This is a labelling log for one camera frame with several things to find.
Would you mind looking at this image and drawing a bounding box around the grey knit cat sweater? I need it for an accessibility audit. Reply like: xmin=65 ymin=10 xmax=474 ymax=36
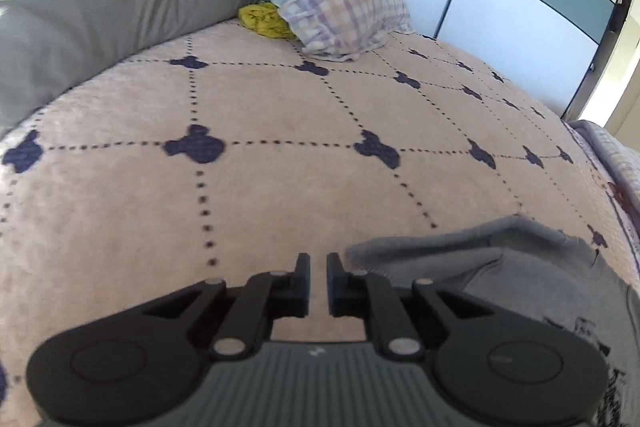
xmin=345 ymin=216 xmax=639 ymax=426

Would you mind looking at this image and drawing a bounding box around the pink quilted bedspread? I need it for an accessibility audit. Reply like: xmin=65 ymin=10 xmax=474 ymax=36
xmin=1 ymin=22 xmax=639 ymax=426

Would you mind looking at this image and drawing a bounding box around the folded lavender blanket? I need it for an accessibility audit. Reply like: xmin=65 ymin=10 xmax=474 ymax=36
xmin=570 ymin=120 xmax=640 ymax=211

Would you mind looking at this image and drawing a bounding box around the yellow crumpled cloth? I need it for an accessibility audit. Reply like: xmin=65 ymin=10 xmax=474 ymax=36
xmin=238 ymin=1 xmax=296 ymax=40

